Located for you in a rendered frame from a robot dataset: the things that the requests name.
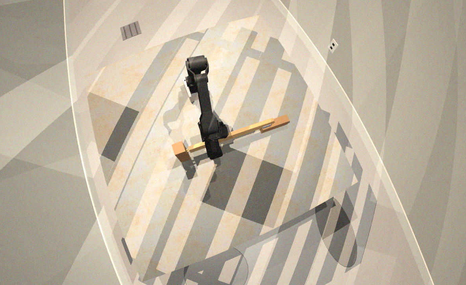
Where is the long wooden rail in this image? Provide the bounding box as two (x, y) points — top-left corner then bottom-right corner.
(188, 118), (274, 153)

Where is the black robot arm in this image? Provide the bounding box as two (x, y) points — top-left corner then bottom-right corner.
(186, 55), (229, 158)

